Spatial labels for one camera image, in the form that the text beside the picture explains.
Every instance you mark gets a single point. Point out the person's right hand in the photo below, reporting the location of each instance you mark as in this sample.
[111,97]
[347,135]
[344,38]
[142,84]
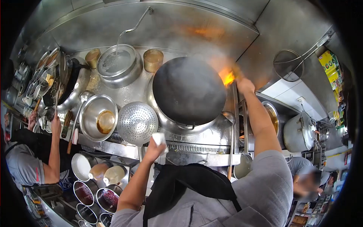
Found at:
[245,85]

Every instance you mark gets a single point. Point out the person's left hand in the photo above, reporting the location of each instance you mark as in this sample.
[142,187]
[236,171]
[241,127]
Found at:
[154,149]

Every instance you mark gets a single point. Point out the person's right fingers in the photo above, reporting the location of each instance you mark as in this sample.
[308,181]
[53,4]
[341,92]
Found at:
[238,79]

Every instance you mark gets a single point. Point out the person's left fingers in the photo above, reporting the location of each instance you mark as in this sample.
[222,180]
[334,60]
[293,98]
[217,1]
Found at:
[163,148]

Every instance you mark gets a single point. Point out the white cloth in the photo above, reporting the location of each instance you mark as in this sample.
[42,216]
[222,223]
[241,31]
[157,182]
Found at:
[158,139]

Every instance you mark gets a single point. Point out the perforated steel strainer ladle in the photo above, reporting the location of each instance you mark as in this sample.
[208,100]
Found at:
[137,123]

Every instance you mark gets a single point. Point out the steel wok range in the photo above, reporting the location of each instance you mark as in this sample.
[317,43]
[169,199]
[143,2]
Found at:
[204,137]

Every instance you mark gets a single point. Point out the steel stockpot with brown broth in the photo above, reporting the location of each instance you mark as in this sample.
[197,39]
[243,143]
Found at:
[271,115]

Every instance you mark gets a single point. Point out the large black wok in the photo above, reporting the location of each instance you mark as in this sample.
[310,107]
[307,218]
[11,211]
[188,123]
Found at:
[188,90]

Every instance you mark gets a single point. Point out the yellowish sauce bottle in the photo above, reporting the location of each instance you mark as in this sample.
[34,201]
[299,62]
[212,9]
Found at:
[114,174]

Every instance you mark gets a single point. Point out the brown sauce bottle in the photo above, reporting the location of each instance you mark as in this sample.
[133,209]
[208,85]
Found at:
[98,170]

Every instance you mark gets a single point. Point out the steel container of red sauce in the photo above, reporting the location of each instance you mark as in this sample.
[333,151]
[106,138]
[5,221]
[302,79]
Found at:
[83,193]
[107,200]

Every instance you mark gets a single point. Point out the steel bowl with brown sauce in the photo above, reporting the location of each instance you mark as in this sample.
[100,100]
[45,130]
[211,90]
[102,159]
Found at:
[95,113]

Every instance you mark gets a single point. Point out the large aluminium pot with lid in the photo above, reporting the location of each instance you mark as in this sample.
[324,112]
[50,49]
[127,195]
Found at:
[297,136]

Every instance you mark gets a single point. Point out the steel pan with white inside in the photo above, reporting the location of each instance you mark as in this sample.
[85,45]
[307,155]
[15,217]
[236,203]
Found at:
[80,166]

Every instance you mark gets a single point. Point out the brass-coloured cup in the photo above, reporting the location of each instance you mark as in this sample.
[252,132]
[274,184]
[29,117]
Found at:
[92,57]
[153,60]

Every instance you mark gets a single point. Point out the empty steel container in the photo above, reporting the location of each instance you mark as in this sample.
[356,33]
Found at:
[86,213]
[105,220]

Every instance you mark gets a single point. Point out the long steel ladle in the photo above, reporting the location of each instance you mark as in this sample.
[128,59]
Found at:
[82,103]

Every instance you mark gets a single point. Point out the steel pot of water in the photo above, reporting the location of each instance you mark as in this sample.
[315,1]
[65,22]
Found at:
[119,66]

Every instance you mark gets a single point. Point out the shelf with colourful packets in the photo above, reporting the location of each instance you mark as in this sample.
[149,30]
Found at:
[332,73]

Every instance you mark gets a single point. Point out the bamboo wok brush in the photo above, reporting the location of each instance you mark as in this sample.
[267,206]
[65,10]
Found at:
[67,122]

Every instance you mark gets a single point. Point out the person's body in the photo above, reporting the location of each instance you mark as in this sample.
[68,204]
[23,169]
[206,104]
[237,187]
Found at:
[255,193]

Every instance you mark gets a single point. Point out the small black wok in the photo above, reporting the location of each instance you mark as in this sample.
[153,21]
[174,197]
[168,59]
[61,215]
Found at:
[69,81]

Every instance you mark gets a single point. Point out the steel water tap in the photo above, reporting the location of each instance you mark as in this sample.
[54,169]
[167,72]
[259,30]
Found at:
[136,25]

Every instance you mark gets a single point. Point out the row of steel seasoning bowls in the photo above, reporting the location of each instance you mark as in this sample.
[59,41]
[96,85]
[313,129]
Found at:
[39,81]

